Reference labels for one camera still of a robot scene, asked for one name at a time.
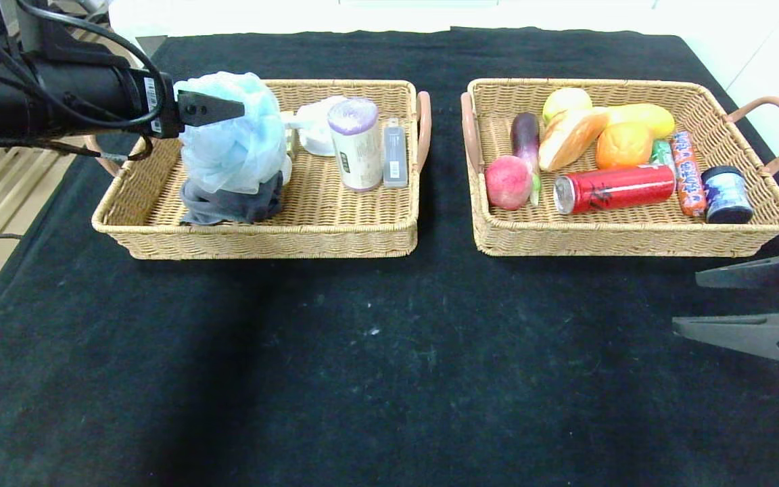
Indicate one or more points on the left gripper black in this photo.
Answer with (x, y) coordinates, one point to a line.
(161, 105)

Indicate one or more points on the light blue bath sponge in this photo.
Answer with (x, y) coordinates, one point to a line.
(234, 152)

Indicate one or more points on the grey cloth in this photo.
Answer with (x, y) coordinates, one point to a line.
(230, 206)

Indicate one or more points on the purple trash bag roll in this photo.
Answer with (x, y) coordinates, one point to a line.
(357, 152)

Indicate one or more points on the green gum box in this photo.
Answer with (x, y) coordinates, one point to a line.
(661, 153)

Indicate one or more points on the red soda can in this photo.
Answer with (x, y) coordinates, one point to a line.
(612, 189)

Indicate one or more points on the orange fruit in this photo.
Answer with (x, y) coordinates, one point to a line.
(623, 146)

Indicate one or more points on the croissant bread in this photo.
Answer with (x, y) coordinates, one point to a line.
(569, 141)

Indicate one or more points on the wicker basket holding food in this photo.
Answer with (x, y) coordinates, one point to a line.
(606, 230)

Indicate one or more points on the wicker basket holding toiletries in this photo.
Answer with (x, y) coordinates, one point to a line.
(335, 216)

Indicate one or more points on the small pale printed box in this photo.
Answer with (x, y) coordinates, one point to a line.
(291, 138)

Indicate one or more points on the white round bowl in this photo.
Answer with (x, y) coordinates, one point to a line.
(314, 132)

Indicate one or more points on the dark blue jar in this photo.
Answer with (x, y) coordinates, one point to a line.
(725, 197)

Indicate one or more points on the orange sausage snack tube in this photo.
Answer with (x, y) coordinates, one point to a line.
(688, 176)

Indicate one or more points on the grey rectangular stick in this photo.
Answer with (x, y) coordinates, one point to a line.
(395, 159)

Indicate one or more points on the yellow oblong mango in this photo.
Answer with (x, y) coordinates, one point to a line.
(643, 116)

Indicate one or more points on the pink peach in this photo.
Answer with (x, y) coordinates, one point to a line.
(508, 183)

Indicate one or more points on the yellow lemon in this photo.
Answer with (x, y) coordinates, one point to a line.
(565, 101)

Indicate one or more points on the purple eggplant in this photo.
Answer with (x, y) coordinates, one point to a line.
(526, 138)

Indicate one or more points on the black table cloth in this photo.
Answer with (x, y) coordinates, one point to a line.
(430, 352)

